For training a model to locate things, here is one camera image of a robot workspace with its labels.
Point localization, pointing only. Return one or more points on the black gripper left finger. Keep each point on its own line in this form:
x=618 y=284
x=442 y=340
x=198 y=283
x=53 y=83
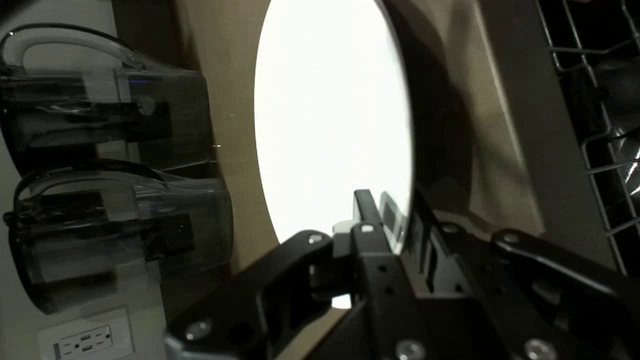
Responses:
x=362 y=221

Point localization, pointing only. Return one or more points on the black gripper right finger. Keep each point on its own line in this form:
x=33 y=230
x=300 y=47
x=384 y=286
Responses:
x=427 y=232

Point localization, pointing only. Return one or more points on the white round plate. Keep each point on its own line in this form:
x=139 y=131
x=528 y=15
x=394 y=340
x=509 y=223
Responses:
x=333 y=120

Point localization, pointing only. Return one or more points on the black coffee maker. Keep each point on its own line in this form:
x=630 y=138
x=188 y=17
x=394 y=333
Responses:
x=101 y=201

